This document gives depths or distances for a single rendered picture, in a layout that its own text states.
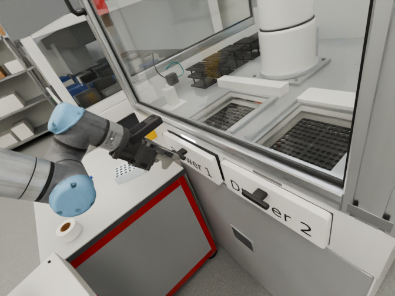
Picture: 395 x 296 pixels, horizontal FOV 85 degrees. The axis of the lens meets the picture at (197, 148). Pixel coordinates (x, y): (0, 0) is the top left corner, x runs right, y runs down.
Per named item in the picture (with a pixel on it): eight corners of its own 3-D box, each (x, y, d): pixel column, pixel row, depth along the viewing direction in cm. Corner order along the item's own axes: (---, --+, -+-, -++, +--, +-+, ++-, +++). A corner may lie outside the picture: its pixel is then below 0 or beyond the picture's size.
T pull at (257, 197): (267, 211, 48) (266, 207, 47) (241, 195, 53) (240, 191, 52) (277, 201, 49) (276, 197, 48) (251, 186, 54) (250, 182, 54)
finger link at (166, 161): (173, 171, 71) (149, 162, 66) (181, 155, 71) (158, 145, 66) (177, 175, 69) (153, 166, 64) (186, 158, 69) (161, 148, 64)
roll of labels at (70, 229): (59, 238, 78) (52, 232, 76) (75, 222, 83) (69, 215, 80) (69, 245, 75) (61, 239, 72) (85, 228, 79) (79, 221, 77)
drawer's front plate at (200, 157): (219, 185, 68) (211, 160, 62) (171, 154, 89) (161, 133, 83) (223, 182, 69) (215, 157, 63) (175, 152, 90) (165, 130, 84)
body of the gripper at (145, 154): (140, 162, 69) (104, 151, 61) (153, 138, 69) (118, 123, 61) (151, 172, 64) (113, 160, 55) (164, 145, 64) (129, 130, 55)
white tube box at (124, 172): (118, 185, 93) (113, 178, 91) (117, 174, 100) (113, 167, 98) (144, 172, 95) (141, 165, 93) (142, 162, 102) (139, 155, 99)
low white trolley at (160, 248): (143, 340, 111) (41, 276, 68) (107, 256, 156) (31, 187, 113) (223, 256, 133) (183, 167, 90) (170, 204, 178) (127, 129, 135)
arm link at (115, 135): (104, 116, 58) (114, 124, 52) (119, 123, 61) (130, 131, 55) (91, 141, 58) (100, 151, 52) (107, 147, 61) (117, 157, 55)
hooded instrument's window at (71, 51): (77, 123, 126) (18, 41, 100) (46, 87, 255) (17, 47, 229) (217, 49, 169) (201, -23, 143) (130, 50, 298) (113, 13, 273)
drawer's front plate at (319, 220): (324, 250, 46) (327, 220, 39) (227, 188, 67) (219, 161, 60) (328, 244, 46) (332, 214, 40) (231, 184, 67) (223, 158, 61)
